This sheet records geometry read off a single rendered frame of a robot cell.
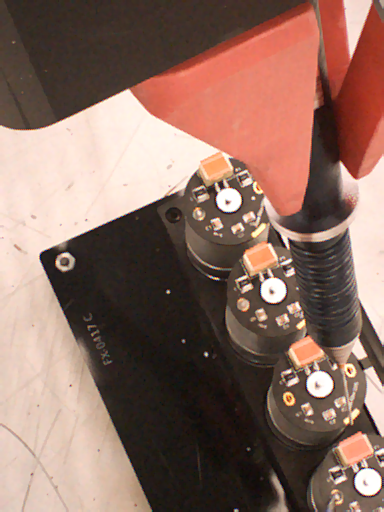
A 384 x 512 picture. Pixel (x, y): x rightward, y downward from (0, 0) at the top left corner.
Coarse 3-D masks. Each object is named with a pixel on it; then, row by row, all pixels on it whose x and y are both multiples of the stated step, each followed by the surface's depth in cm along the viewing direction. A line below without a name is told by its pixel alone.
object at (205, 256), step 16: (224, 192) 35; (224, 208) 35; (240, 208) 36; (192, 240) 37; (256, 240) 36; (192, 256) 39; (208, 256) 37; (224, 256) 37; (240, 256) 37; (208, 272) 39; (224, 272) 38
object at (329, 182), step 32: (320, 32) 18; (320, 64) 19; (320, 96) 19; (320, 128) 20; (320, 160) 20; (320, 192) 21; (352, 192) 22; (288, 224) 22; (320, 224) 21; (320, 256) 22; (352, 256) 23; (320, 288) 23; (352, 288) 24; (320, 320) 24; (352, 320) 25
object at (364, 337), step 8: (360, 304) 35; (368, 320) 35; (368, 328) 35; (360, 336) 34; (368, 336) 34; (376, 336) 34; (368, 344) 34; (376, 344) 34; (368, 352) 34; (376, 352) 34; (360, 360) 34; (368, 360) 34; (376, 360) 34; (368, 368) 34; (376, 368) 34
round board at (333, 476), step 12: (336, 444) 34; (372, 444) 34; (336, 456) 34; (372, 456) 34; (324, 468) 34; (336, 468) 33; (348, 468) 34; (324, 480) 34; (336, 480) 33; (348, 480) 34; (324, 492) 33; (348, 492) 33; (324, 504) 33; (336, 504) 33; (348, 504) 33; (360, 504) 33; (372, 504) 33
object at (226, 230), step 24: (240, 168) 36; (192, 192) 36; (216, 192) 36; (240, 192) 36; (192, 216) 35; (216, 216) 35; (240, 216) 35; (264, 216) 35; (216, 240) 35; (240, 240) 35
